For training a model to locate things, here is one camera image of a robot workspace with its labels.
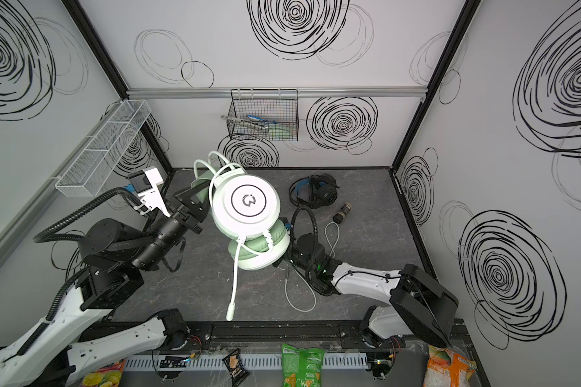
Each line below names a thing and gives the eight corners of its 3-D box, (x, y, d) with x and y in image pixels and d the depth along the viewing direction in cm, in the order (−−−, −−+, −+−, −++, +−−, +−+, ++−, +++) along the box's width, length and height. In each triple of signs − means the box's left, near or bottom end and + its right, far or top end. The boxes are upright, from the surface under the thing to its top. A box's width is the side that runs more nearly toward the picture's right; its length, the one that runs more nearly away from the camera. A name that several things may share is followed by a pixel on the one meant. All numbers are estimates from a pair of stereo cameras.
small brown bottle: (331, 220, 102) (332, 217, 100) (346, 203, 108) (346, 200, 106) (339, 225, 101) (340, 221, 99) (353, 208, 106) (354, 204, 104)
